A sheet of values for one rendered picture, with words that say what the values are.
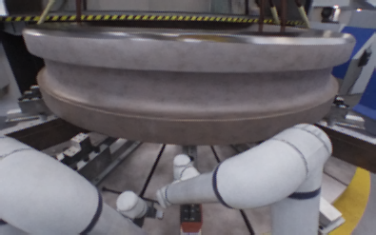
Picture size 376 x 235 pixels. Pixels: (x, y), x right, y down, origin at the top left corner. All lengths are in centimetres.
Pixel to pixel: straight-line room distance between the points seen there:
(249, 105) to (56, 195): 163
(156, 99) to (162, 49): 47
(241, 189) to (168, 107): 133
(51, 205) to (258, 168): 35
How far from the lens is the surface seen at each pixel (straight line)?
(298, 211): 55
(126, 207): 90
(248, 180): 39
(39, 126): 294
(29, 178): 38
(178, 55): 140
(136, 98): 174
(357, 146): 305
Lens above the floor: 189
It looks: 29 degrees down
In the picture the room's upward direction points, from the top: 2 degrees clockwise
